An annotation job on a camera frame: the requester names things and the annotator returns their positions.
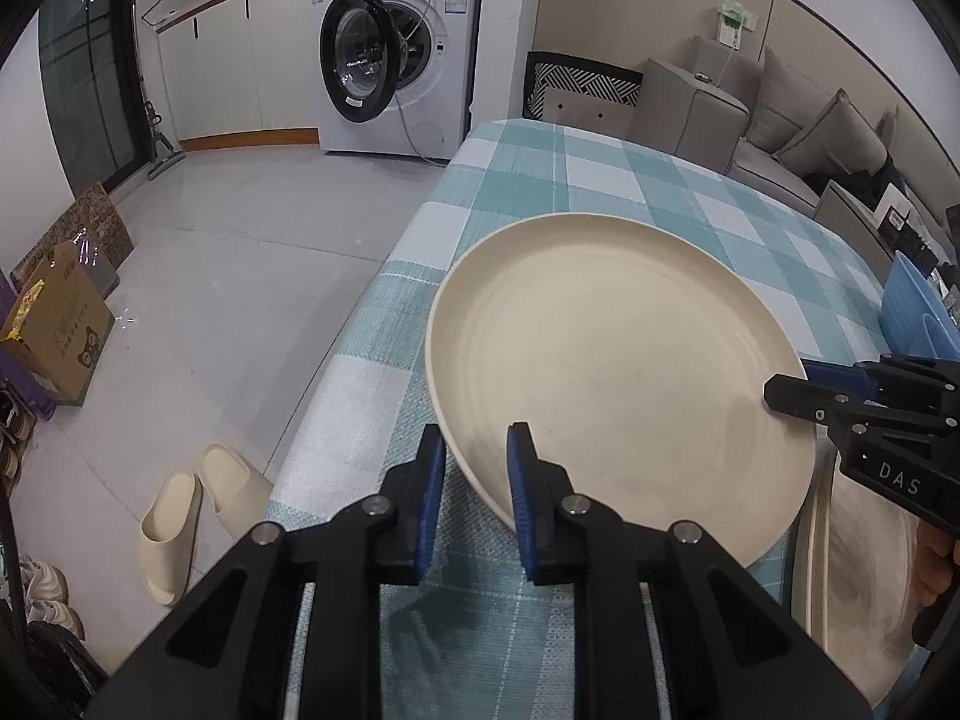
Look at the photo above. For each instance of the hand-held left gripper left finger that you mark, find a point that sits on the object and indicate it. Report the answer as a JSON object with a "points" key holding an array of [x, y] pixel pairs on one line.
{"points": [[427, 510]]}

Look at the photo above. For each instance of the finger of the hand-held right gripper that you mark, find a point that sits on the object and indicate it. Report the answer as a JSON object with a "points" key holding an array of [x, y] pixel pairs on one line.
{"points": [[802, 397], [836, 373]]}

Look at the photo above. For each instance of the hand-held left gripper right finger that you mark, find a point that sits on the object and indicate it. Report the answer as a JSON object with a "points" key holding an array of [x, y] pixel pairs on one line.
{"points": [[525, 510]]}

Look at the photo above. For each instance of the cream round plate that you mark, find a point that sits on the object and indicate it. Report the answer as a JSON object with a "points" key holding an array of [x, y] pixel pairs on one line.
{"points": [[615, 360], [862, 577]]}

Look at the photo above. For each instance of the person's right hand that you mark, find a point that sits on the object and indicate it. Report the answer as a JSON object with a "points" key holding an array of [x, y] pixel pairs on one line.
{"points": [[937, 562]]}

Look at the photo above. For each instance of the black box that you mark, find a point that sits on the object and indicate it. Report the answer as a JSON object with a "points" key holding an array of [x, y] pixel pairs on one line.
{"points": [[911, 229]]}

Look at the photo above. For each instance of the cream slipper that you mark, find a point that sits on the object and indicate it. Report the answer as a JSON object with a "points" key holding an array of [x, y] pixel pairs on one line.
{"points": [[169, 540], [236, 487]]}

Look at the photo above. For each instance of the grey pillow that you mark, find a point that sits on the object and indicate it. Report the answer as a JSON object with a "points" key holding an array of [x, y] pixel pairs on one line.
{"points": [[840, 139], [787, 97]]}

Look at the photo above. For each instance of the grey sofa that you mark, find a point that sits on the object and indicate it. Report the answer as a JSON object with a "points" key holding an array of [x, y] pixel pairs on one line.
{"points": [[690, 112]]}

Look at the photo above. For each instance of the teal checked tablecloth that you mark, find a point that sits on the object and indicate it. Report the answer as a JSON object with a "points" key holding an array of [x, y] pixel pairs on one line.
{"points": [[525, 180]]}

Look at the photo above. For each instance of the black white patterned stool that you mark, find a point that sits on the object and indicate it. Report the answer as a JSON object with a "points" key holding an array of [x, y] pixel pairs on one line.
{"points": [[577, 94]]}

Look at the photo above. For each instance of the white sneaker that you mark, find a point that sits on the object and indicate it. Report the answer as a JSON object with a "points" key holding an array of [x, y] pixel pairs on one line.
{"points": [[49, 592]]}

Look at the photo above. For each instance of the cardboard box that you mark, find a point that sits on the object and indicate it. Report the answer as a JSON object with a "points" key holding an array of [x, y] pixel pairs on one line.
{"points": [[64, 330]]}

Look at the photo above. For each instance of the brown patterned board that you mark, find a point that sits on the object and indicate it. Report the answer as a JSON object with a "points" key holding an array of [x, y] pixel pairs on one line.
{"points": [[86, 221]]}

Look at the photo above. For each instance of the white washing machine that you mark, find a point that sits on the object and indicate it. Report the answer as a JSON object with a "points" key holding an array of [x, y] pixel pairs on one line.
{"points": [[442, 52]]}

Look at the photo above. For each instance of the grey stick vacuum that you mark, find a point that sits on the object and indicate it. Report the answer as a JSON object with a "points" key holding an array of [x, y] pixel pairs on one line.
{"points": [[154, 135]]}

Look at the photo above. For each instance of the white counter cabinet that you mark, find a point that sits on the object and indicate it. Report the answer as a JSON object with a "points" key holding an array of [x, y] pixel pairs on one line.
{"points": [[225, 67]]}

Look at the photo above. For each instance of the dark glass door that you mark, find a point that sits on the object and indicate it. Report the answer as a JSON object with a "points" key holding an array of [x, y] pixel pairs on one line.
{"points": [[82, 75]]}

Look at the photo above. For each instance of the white wall device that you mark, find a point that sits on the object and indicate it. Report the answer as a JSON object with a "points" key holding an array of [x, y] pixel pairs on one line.
{"points": [[733, 22]]}

